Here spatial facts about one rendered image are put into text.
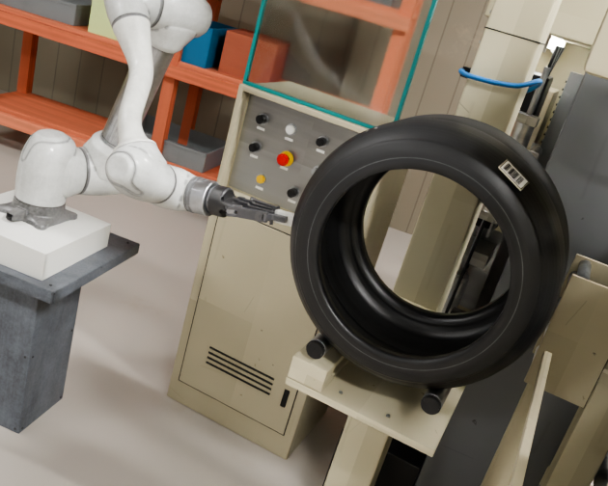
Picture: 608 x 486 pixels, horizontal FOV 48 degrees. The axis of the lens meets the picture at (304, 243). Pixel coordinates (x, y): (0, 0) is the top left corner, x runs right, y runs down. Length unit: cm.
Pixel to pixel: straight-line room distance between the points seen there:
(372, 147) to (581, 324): 67
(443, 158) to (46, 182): 131
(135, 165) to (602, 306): 109
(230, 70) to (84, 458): 273
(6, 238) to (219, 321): 83
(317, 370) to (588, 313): 63
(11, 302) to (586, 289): 169
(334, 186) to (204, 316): 129
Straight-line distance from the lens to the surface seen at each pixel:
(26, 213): 228
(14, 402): 254
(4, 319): 242
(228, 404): 270
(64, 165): 224
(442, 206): 177
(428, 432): 163
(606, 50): 108
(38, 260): 213
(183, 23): 204
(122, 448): 258
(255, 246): 241
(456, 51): 532
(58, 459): 252
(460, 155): 134
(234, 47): 447
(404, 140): 137
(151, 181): 158
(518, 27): 171
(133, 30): 191
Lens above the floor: 166
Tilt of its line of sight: 21 degrees down
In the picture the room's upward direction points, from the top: 16 degrees clockwise
